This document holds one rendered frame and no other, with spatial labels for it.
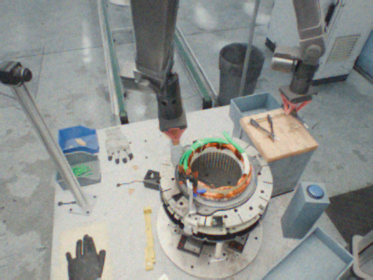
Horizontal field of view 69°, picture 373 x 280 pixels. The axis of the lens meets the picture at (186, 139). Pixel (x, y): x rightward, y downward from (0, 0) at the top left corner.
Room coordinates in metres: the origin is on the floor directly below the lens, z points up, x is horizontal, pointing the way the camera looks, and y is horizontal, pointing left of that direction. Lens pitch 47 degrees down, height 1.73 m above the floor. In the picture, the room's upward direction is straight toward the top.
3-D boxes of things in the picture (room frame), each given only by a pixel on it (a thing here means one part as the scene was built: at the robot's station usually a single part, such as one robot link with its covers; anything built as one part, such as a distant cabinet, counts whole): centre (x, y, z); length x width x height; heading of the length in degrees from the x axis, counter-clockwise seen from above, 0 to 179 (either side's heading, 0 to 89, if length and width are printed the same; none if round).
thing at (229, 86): (2.07, -0.46, 0.28); 0.38 x 0.37 x 0.56; 106
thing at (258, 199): (0.46, -0.08, 1.09); 0.32 x 0.32 x 0.01
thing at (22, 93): (0.54, 0.41, 1.07); 0.03 x 0.03 x 0.57; 81
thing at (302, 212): (0.44, -0.38, 0.91); 0.07 x 0.07 x 0.25; 86
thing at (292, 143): (0.66, -0.32, 1.05); 0.20 x 0.19 x 0.02; 18
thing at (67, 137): (0.84, 0.49, 0.82); 0.16 x 0.14 x 0.07; 107
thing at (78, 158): (0.68, 0.45, 0.82); 0.16 x 0.14 x 0.07; 105
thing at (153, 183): (0.63, 0.12, 0.81); 0.10 x 0.06 x 0.06; 73
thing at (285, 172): (0.66, -0.32, 0.91); 0.19 x 0.19 x 0.26; 18
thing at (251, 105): (0.81, -0.27, 0.92); 0.17 x 0.11 x 0.28; 108
